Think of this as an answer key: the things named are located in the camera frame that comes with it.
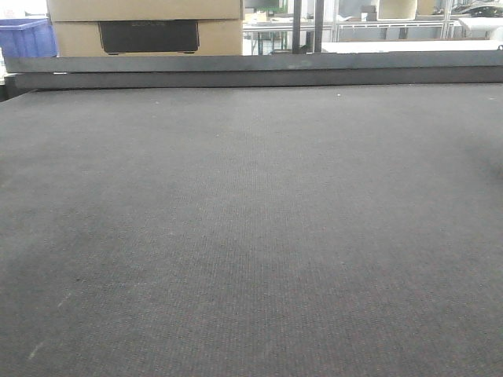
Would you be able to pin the beige box on shelf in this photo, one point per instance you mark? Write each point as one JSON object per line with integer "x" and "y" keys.
{"x": 391, "y": 10}

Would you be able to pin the white background table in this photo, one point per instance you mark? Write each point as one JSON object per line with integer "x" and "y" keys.
{"x": 411, "y": 46}

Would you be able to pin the lower dark foam board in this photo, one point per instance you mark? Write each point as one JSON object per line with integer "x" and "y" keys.
{"x": 231, "y": 79}

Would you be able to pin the upper cardboard box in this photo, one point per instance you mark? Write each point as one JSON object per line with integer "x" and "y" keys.
{"x": 101, "y": 10}

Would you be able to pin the blue plastic crate background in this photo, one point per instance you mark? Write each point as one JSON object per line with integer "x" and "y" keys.
{"x": 28, "y": 37}

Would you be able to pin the dark grey foam board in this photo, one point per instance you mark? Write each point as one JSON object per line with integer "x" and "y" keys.
{"x": 275, "y": 62}

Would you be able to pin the aluminium frame shelf background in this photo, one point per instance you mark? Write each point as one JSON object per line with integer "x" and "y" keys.
{"x": 446, "y": 27}

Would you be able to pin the lower cardboard box with handle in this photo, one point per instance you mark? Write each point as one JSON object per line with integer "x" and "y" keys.
{"x": 83, "y": 39}

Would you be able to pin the black vertical post left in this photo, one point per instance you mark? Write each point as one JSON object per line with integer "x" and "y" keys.
{"x": 296, "y": 23}

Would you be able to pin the black vertical post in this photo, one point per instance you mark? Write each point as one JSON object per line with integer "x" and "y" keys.
{"x": 296, "y": 23}
{"x": 319, "y": 8}

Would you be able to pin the black vertical post right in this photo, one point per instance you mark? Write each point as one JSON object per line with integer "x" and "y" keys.
{"x": 319, "y": 8}

